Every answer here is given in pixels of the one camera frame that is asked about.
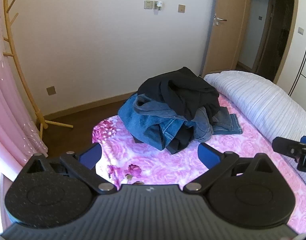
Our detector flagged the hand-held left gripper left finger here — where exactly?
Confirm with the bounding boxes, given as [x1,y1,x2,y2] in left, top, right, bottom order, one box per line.
[26,142,117,194]

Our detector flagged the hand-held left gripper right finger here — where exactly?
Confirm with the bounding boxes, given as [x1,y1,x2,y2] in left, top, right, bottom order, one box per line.
[182,142,274,193]

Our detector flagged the black pants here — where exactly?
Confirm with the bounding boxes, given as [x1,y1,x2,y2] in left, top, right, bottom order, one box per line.
[137,67,220,155]

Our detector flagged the faded grey-blue jeans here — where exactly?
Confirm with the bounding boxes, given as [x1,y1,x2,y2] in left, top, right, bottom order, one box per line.
[192,106,243,143]

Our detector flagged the pink floral blanket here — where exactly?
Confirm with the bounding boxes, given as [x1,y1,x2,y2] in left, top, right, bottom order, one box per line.
[92,97,306,235]

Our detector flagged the wooden baseboard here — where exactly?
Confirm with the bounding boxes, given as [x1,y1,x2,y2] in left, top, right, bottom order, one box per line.
[43,91,139,121]

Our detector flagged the white striped quilt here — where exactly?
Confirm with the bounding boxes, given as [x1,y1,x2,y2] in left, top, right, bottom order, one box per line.
[204,70,306,143]

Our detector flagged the dark blue jeans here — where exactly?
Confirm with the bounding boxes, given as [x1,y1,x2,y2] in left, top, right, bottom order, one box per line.
[117,94,187,152]

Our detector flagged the pink curtain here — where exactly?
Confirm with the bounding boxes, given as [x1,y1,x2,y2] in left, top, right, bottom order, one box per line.
[0,0,49,167]

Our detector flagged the wooden coat rack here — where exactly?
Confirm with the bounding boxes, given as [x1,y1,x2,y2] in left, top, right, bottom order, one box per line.
[0,0,74,131]

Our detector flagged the wooden door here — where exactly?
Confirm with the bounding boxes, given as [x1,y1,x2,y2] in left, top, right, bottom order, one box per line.
[199,0,254,78]

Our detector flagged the wooden door frame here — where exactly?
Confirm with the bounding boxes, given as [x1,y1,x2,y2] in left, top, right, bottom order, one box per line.
[252,0,300,85]

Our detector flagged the silver door handle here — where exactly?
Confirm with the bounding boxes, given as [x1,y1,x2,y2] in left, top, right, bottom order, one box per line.
[213,13,228,27]

